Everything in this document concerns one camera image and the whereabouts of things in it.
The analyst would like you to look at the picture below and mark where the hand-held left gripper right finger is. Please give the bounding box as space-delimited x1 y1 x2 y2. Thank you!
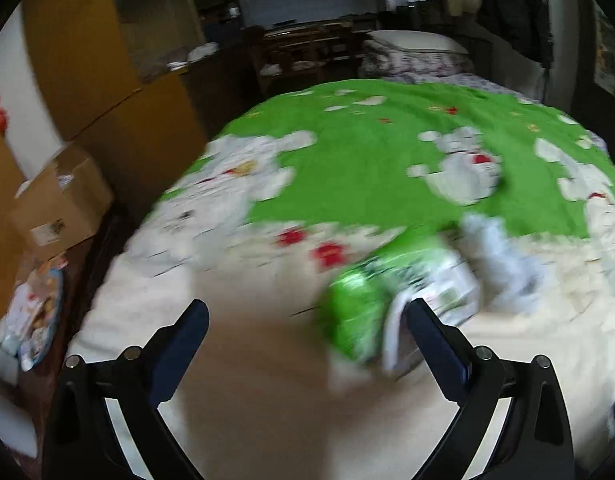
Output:
405 298 574 480

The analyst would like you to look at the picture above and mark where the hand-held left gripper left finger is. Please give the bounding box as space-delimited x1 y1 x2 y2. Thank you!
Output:
41 299 210 480

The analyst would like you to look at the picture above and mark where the green snack packet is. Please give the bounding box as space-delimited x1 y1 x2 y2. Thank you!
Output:
323 242 482 373

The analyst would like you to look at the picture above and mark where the plate of food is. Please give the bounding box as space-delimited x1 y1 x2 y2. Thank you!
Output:
0 262 66 372

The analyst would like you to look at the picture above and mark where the cardboard box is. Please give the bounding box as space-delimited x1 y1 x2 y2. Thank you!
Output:
7 144 114 262

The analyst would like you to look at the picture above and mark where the green and white printed bedsheet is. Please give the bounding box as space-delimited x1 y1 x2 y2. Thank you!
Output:
67 79 615 480

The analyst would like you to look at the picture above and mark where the folded floral quilt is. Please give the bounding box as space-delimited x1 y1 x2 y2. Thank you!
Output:
360 42 476 84

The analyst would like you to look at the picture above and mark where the white cloth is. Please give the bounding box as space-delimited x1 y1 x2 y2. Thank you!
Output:
168 42 221 72

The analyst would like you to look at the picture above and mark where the wooden wardrobe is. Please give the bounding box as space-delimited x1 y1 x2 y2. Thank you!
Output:
22 0 209 203

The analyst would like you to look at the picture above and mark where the white pillow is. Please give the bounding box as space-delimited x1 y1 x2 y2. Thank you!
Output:
366 30 469 57

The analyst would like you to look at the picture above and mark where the dark wooden chair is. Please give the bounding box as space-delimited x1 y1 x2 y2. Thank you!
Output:
251 18 369 97

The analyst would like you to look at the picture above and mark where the dark hanging jacket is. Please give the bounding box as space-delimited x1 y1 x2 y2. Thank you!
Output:
476 0 554 69

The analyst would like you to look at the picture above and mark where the framed wall painting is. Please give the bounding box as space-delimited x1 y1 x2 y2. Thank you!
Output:
591 0 615 102

